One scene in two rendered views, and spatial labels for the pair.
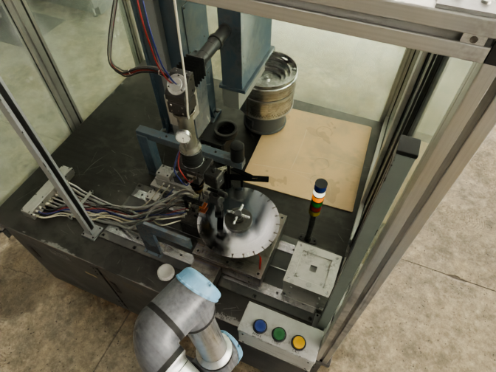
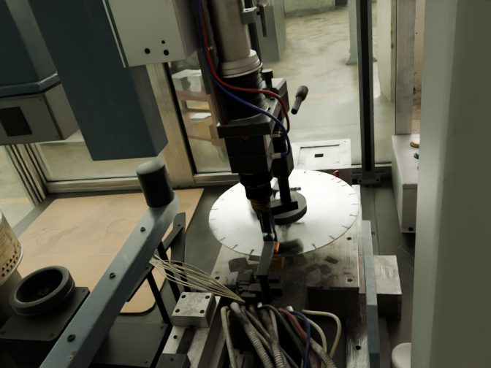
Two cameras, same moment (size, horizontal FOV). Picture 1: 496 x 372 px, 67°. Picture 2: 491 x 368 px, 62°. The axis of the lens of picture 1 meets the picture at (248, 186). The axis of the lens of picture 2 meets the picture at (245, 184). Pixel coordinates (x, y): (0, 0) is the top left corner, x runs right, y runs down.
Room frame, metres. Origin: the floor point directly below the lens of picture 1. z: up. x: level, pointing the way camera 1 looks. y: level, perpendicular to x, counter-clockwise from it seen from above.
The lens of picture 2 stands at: (0.95, 0.79, 1.46)
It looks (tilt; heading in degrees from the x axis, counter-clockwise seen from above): 30 degrees down; 264
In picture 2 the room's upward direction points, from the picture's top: 11 degrees counter-clockwise
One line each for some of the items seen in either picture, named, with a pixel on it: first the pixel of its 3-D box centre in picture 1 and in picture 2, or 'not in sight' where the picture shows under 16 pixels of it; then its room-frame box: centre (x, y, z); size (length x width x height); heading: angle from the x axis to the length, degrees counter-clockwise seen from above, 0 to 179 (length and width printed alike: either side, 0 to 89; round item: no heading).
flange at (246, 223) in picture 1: (238, 218); (280, 201); (0.80, 0.04, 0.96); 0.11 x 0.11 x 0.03
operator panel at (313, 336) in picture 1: (279, 336); (416, 179); (0.38, -0.11, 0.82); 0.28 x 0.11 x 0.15; 67
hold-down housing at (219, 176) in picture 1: (215, 185); (275, 125); (0.80, 0.12, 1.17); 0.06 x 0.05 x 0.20; 58
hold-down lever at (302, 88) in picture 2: (219, 188); (290, 99); (0.76, 0.10, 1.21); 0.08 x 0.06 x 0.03; 67
